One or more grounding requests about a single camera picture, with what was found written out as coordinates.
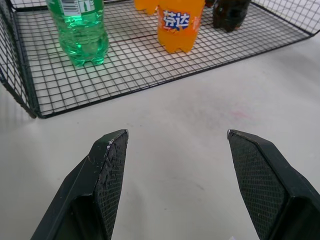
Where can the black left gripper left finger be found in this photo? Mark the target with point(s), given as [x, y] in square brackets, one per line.
[85, 190]

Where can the dark cola bottle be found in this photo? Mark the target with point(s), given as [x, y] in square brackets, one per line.
[231, 15]

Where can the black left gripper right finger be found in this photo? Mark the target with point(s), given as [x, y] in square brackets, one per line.
[272, 185]

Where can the orange Fanta soda bottle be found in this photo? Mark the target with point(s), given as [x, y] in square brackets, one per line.
[177, 27]

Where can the green plastic soda bottle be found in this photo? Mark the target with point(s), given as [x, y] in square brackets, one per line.
[81, 35]

